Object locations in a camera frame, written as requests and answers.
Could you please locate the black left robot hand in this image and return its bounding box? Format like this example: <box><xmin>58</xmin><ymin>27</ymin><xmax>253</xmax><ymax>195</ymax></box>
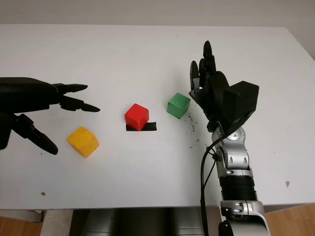
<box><xmin>0</xmin><ymin>77</ymin><xmax>101</xmax><ymax>156</ymax></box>

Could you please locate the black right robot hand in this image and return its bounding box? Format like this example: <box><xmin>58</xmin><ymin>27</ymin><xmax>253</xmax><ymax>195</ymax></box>
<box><xmin>188</xmin><ymin>40</ymin><xmax>231</xmax><ymax>133</ymax></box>

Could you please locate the green wooden block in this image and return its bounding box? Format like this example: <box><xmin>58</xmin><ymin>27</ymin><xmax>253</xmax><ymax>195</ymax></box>
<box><xmin>167</xmin><ymin>92</ymin><xmax>191</xmax><ymax>120</ymax></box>

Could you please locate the yellow wooden block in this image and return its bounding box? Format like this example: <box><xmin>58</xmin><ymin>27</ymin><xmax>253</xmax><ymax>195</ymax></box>
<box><xmin>66</xmin><ymin>126</ymin><xmax>100</xmax><ymax>158</ymax></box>

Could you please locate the red wooden block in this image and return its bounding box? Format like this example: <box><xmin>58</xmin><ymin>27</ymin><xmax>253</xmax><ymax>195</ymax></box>
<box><xmin>124</xmin><ymin>103</ymin><xmax>150</xmax><ymax>131</ymax></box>

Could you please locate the black tape strip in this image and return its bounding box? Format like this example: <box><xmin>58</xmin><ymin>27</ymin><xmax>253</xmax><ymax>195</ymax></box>
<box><xmin>126</xmin><ymin>121</ymin><xmax>158</xmax><ymax>132</ymax></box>

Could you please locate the white table leg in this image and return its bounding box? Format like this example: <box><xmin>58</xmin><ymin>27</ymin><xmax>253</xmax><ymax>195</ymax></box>
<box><xmin>45</xmin><ymin>209</ymin><xmax>73</xmax><ymax>236</ymax></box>

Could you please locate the dark grey robot torso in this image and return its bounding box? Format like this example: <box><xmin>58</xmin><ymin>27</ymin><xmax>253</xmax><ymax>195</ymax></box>
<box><xmin>68</xmin><ymin>207</ymin><xmax>222</xmax><ymax>236</ymax></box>

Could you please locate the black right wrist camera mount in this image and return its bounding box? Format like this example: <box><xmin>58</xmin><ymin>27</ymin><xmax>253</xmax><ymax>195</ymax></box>
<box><xmin>222</xmin><ymin>80</ymin><xmax>260</xmax><ymax>135</ymax></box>

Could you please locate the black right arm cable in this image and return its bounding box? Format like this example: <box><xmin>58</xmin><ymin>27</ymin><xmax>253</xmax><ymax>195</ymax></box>
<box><xmin>200</xmin><ymin>134</ymin><xmax>226</xmax><ymax>236</ymax></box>

